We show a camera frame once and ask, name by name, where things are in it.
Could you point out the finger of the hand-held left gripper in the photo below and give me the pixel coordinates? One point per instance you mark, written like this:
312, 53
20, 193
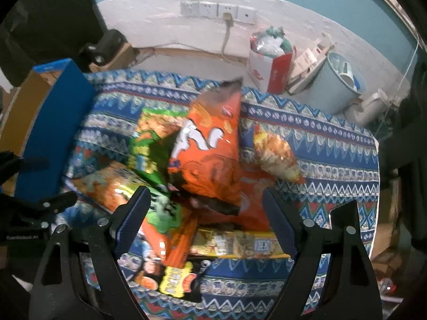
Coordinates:
56, 202
26, 166

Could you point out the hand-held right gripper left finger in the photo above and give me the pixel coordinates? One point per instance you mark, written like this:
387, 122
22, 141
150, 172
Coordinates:
132, 221

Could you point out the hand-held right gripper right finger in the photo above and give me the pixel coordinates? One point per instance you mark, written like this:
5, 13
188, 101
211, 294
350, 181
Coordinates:
281, 221

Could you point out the plain orange snack bag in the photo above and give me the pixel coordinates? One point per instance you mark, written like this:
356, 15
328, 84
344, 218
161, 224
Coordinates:
257, 200

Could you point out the orange yellow snack bag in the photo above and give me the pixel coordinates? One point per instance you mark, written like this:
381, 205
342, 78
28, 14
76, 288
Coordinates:
103, 186

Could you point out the blue-rimmed cardboard box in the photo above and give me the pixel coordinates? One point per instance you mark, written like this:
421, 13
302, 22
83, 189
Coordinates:
50, 123

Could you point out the yellow snack packet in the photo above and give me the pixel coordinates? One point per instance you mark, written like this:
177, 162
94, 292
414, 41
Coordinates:
233, 243

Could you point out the clear bag of orange snacks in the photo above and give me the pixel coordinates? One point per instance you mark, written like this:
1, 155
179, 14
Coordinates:
277, 156

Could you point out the black snack bag yellow label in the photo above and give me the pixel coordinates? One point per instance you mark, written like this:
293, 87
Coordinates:
176, 278

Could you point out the green snack bag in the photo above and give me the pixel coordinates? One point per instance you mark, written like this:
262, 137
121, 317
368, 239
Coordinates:
150, 146

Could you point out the orange snack bag white print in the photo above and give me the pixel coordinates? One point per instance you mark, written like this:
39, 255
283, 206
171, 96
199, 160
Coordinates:
206, 160

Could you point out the blue patterned blanket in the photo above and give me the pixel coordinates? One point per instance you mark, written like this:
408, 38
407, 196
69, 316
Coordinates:
333, 173

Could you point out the light blue bin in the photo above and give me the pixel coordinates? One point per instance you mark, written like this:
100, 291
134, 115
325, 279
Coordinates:
327, 90

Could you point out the white kettle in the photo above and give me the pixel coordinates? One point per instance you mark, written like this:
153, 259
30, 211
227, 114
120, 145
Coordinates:
367, 106

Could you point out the black cylinder speaker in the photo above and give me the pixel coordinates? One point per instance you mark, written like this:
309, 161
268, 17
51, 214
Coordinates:
106, 45

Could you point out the red white paper bag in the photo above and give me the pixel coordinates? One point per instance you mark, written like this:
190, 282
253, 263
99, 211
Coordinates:
267, 71

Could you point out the black curtain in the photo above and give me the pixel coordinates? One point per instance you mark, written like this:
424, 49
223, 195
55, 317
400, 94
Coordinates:
50, 16

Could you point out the beige flat cartons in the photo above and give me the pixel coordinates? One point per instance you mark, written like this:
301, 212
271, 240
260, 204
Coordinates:
310, 60

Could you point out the crumpled plastic bags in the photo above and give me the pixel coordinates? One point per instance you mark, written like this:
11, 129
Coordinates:
272, 41

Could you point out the white wall socket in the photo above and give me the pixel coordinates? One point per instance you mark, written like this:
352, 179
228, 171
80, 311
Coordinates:
207, 9
187, 7
247, 14
224, 9

